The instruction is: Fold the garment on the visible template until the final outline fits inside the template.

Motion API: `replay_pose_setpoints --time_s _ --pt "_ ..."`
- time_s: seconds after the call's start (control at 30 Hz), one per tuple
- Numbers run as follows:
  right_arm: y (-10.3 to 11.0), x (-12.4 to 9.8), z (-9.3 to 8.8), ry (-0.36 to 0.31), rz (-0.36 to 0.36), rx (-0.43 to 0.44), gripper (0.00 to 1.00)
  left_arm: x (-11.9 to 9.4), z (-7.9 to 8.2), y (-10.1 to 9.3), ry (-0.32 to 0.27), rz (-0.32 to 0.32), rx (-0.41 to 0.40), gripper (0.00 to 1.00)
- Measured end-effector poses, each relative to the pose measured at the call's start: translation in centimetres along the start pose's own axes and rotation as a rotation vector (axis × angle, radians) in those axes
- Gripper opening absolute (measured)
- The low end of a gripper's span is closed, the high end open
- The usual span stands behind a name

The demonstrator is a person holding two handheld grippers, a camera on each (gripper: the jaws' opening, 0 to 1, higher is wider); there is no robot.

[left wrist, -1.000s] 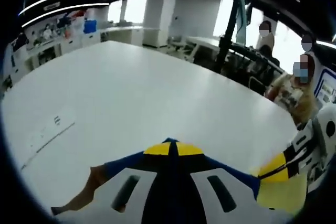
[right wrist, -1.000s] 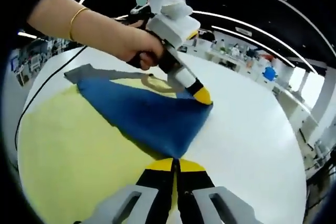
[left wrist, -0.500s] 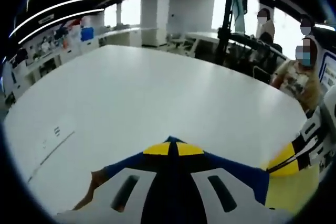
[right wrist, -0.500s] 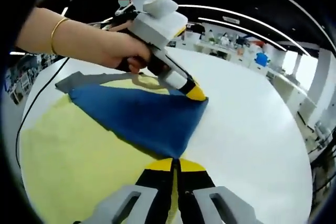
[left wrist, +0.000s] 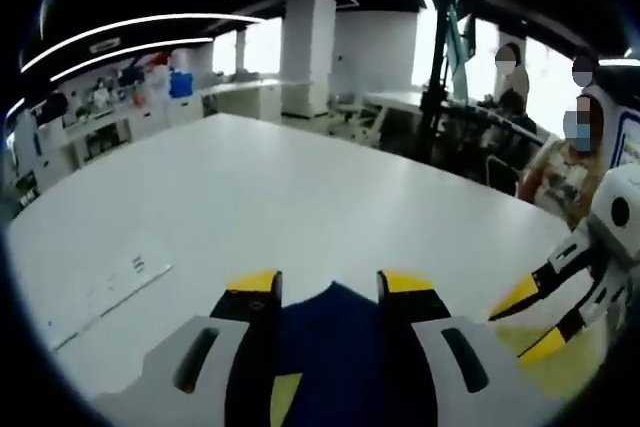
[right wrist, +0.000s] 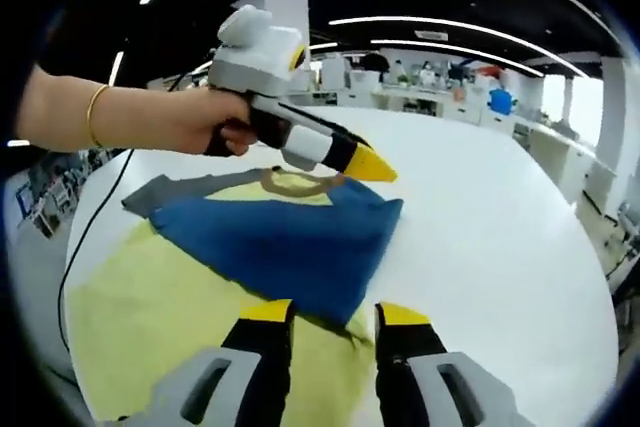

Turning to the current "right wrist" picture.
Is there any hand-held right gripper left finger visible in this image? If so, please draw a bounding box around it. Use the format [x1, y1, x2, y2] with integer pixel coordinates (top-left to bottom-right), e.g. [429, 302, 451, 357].
[149, 298, 296, 427]

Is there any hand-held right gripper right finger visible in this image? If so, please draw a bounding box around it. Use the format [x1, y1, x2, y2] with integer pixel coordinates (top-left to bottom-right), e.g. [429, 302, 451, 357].
[373, 300, 536, 427]

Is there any yellow blue grey garment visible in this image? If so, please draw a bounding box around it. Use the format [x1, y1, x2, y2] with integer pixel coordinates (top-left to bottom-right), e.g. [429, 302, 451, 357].
[64, 165, 405, 423]

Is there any person's left hand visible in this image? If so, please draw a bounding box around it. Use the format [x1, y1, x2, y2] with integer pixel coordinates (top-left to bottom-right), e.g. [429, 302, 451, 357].
[107, 84, 259, 156]

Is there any blue bag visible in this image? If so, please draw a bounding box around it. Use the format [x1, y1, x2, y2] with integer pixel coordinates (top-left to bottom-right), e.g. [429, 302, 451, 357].
[487, 88, 516, 116]

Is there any long white counter cabinet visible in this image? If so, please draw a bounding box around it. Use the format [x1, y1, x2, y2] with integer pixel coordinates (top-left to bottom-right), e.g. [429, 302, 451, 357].
[319, 86, 621, 218]

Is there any gold bracelet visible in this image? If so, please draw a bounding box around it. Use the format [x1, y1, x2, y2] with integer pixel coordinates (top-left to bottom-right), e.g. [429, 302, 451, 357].
[85, 84, 110, 149]

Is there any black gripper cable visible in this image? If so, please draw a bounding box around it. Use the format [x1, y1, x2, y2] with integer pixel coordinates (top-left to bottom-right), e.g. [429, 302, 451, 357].
[57, 146, 135, 353]

